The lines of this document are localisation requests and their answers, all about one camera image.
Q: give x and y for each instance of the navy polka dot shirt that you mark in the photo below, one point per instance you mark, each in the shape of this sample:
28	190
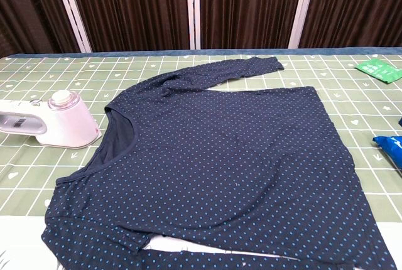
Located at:
220	157

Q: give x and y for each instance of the white handheld garment steamer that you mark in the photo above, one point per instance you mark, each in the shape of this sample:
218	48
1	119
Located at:
72	119

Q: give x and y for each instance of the blue table pad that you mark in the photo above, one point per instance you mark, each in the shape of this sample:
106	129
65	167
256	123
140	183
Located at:
220	52

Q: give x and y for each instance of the brown pleated screen panel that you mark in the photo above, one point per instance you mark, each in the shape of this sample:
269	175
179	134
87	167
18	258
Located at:
355	6
132	6
248	6
25	9

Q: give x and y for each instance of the green checked tablecloth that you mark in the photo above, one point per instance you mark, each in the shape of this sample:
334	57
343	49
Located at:
47	72

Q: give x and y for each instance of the green plastic packet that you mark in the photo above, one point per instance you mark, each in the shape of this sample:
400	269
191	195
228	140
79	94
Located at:
380	70

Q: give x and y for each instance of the blue tissue packet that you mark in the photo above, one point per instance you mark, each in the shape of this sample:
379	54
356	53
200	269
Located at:
391	148

